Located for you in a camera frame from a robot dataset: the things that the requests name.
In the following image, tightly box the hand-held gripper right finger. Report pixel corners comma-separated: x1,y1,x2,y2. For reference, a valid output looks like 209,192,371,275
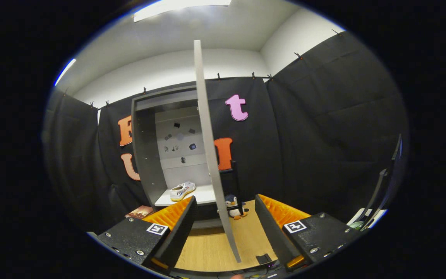
255,194,364,272

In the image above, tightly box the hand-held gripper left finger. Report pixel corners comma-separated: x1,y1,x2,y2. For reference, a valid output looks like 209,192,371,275
87,195,198,274

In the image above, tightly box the white shoe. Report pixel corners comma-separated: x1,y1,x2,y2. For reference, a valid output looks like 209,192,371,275
170,181,197,202

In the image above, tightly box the black door handle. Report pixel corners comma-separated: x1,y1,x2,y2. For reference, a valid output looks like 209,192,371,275
229,160,243,206

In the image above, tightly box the beige shoe cabinet door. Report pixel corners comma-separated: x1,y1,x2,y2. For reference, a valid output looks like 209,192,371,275
193,40,242,263

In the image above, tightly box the grey shoe cabinet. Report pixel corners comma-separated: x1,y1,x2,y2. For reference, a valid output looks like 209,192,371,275
131,84,223,229

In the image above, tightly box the brown book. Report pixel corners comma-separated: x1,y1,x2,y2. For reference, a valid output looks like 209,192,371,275
125,205,154,219

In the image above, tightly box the penguin plush toy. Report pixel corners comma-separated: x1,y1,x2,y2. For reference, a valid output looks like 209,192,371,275
224,194,249,220

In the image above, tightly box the black backdrop cloth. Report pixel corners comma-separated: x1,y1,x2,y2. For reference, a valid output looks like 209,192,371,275
43,31,409,233

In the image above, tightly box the narrow ceiling light strip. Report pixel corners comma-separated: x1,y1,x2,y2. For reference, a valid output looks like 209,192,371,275
54,58,77,86

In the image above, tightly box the wide ceiling light panel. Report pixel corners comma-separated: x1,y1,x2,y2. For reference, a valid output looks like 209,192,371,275
132,0,232,22

